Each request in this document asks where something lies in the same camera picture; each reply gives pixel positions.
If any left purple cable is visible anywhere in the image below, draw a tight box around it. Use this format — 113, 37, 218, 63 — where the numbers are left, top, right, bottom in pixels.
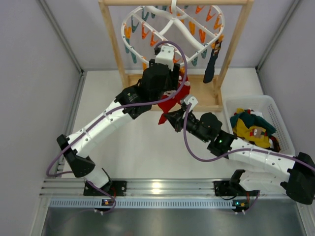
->
46, 40, 189, 214

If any aluminium rail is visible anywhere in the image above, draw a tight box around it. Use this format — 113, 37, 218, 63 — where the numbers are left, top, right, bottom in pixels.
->
39, 178, 308, 197

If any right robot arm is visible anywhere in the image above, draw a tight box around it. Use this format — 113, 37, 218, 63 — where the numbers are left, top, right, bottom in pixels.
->
165, 109, 315, 205

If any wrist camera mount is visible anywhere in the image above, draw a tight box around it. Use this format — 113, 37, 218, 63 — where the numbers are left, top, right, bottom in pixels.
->
155, 45, 175, 70
181, 94, 198, 111

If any purple cable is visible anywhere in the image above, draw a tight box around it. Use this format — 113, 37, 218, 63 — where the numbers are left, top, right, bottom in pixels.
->
46, 40, 189, 214
183, 103, 315, 214

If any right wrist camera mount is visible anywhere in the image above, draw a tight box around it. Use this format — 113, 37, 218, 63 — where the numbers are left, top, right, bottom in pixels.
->
181, 94, 198, 111

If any yellow sock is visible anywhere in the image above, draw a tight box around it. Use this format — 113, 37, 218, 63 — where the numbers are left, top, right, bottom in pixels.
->
233, 119, 270, 148

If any grey slotted cable duct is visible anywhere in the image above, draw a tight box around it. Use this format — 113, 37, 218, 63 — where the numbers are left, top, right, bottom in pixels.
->
49, 198, 246, 209

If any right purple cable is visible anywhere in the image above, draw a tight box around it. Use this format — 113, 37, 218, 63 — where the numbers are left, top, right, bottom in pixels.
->
183, 103, 315, 214

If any black sock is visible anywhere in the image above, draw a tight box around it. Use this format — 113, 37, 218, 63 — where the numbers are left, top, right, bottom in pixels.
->
203, 40, 222, 84

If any red sock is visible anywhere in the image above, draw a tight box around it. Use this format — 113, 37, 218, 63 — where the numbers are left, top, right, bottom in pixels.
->
158, 71, 191, 125

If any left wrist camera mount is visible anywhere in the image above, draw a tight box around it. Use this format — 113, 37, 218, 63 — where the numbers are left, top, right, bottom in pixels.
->
155, 45, 175, 70

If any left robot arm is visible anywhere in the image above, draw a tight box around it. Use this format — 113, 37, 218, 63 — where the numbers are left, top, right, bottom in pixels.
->
57, 59, 180, 192

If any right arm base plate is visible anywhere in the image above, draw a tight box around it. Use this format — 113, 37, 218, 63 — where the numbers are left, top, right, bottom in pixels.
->
214, 180, 258, 197

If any teal sock in basket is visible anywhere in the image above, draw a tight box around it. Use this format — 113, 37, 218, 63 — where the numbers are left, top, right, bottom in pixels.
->
230, 109, 276, 136

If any wooden hanger stand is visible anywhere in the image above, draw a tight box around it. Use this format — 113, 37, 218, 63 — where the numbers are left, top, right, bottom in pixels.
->
98, 0, 253, 112

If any white plastic basket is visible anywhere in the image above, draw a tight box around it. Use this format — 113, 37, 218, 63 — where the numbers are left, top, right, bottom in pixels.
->
223, 95, 296, 155

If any white oval clip hanger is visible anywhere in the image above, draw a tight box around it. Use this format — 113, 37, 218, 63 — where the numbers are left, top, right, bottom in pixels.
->
121, 0, 225, 69

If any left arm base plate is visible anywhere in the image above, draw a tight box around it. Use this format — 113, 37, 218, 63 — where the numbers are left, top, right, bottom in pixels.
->
83, 180, 127, 197

